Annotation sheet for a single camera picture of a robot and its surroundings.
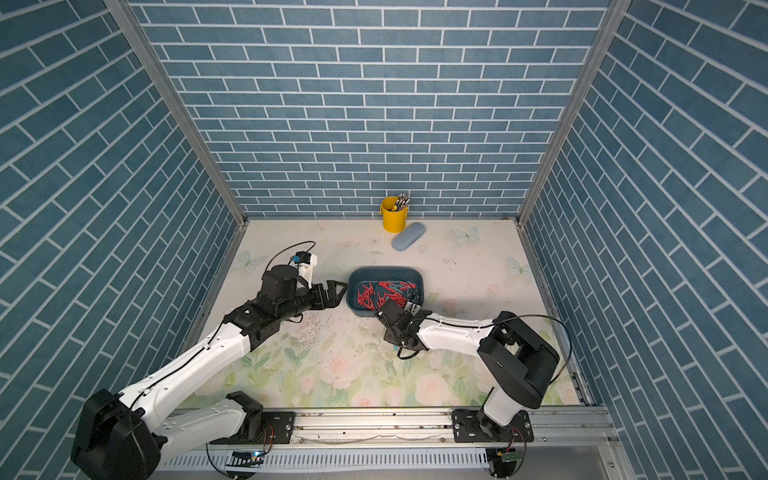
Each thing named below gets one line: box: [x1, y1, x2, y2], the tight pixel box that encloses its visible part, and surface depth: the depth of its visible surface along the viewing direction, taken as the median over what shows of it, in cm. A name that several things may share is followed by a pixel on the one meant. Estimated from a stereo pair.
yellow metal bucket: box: [380, 196, 409, 233], surface depth 115 cm
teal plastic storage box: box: [346, 266, 425, 317], surface depth 101 cm
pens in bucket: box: [392, 193, 411, 212], surface depth 107 cm
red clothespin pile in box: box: [357, 281, 417, 310], surface depth 101 cm
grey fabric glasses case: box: [391, 222, 426, 251], surface depth 117 cm
